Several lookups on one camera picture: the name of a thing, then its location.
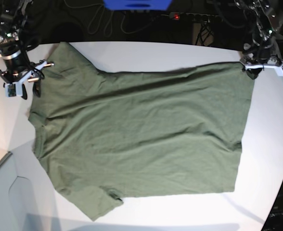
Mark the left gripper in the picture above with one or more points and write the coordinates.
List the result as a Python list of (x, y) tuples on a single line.
[(252, 67)]

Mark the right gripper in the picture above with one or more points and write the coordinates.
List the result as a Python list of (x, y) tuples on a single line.
[(32, 75)]

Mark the olive green t-shirt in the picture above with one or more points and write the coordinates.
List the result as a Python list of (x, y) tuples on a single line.
[(102, 137)]

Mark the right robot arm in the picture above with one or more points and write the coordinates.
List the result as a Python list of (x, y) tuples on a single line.
[(16, 40)]

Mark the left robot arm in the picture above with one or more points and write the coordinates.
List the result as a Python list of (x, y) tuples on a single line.
[(261, 51)]

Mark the black power strip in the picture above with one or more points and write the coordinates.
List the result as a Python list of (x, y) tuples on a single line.
[(193, 17)]

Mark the blue box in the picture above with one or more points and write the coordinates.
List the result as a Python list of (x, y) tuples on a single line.
[(123, 5)]

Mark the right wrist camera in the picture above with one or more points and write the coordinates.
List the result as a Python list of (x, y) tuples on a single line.
[(14, 89)]

